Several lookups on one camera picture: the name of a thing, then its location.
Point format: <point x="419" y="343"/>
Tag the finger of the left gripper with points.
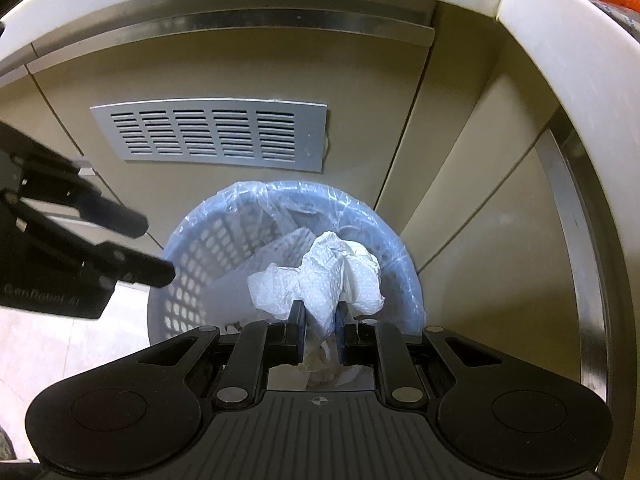
<point x="124" y="264"/>
<point x="100" y="204"/>

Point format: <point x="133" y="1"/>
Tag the grey cabinet vent grille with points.
<point x="215" y="131"/>

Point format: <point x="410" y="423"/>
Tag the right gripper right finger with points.
<point x="380" y="346"/>

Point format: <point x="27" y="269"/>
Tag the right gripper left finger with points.
<point x="254" y="352"/>

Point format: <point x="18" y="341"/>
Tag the white paper towel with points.
<point x="333" y="270"/>

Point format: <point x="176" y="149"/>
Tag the beige cabinet door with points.
<point x="367" y="84"/>

